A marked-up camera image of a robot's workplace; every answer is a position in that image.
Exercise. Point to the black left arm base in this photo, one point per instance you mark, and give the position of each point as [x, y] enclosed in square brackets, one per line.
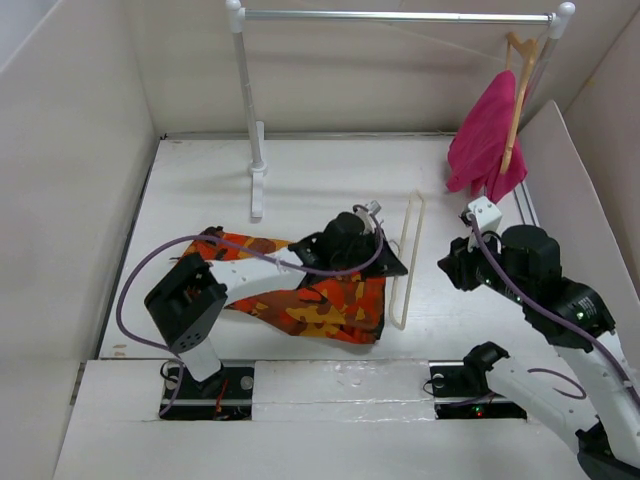
[232, 400]

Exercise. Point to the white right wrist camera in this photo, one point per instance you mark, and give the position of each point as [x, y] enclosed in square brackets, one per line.
[487, 215]

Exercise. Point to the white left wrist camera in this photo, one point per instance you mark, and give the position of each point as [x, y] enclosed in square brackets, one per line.
[370, 212]

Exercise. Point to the wooden hanger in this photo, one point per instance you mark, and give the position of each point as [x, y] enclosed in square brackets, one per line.
[528, 52]

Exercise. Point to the white plastic hanger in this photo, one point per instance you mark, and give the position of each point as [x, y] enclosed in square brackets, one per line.
[408, 247]

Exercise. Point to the orange camouflage trousers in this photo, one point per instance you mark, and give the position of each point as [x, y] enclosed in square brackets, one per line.
[346, 309]

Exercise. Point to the pink garment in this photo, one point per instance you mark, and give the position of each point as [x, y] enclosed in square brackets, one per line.
[476, 152]

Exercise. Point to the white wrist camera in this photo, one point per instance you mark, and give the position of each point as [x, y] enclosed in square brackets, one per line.
[487, 215]
[370, 212]

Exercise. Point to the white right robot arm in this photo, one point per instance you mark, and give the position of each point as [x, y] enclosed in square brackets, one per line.
[523, 265]

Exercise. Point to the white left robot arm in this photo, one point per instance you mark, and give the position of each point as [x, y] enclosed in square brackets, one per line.
[188, 300]

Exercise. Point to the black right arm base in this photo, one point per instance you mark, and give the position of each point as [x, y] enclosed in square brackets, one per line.
[460, 389]

